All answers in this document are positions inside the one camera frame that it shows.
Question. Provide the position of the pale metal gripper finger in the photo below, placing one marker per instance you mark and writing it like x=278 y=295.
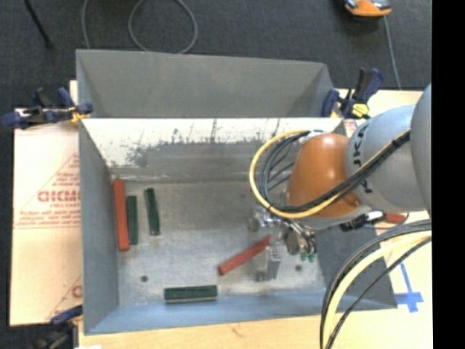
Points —
x=274 y=265
x=261 y=275

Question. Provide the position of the red-brown flat block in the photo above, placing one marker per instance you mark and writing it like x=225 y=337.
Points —
x=121 y=216
x=243 y=256

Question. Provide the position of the grey metal bin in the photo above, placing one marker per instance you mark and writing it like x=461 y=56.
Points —
x=203 y=253

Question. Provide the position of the dark green flat block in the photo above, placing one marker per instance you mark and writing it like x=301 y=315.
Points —
x=132 y=220
x=190 y=293
x=152 y=212

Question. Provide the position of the brown cardboard board, red print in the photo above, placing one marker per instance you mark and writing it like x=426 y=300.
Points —
x=43 y=249

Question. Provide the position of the black cylinder on white bracket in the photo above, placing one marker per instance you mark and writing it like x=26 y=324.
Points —
x=354 y=225

